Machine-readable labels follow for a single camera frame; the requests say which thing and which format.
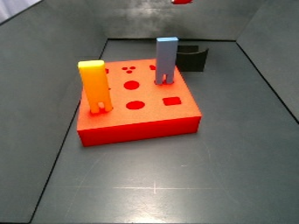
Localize red arch object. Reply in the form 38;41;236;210
172;0;192;4

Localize red fixture block with holes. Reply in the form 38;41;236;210
77;59;201;146

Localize yellow arch peg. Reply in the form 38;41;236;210
77;60;113;114

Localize black curved fixture stand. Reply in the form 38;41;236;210
176;45;209;72

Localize blue arch peg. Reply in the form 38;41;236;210
154;37;178;85

